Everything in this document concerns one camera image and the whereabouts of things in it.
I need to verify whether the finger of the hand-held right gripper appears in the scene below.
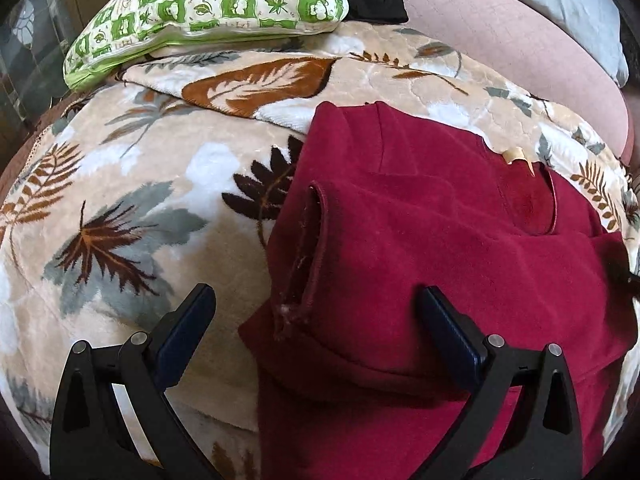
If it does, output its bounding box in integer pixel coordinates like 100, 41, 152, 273
611, 254, 640, 307

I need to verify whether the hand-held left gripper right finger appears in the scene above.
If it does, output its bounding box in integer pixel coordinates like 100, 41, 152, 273
417, 286, 586, 480

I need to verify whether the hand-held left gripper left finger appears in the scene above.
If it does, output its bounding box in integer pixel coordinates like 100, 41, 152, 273
49, 283, 217, 480

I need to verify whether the dark red fleece sweater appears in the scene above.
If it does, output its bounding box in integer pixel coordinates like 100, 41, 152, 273
238, 101, 640, 480

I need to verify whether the beige leaf-print blanket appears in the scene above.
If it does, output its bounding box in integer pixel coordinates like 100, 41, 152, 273
0, 22, 640, 480

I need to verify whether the light blue pillow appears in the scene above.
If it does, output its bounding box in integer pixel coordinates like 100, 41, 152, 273
520, 0, 630, 86

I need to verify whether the green checkered pillow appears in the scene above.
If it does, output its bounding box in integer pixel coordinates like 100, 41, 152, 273
63, 0, 350, 92

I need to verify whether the wooden glass-front cabinet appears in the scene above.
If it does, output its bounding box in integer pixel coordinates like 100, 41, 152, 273
0, 0, 121, 161

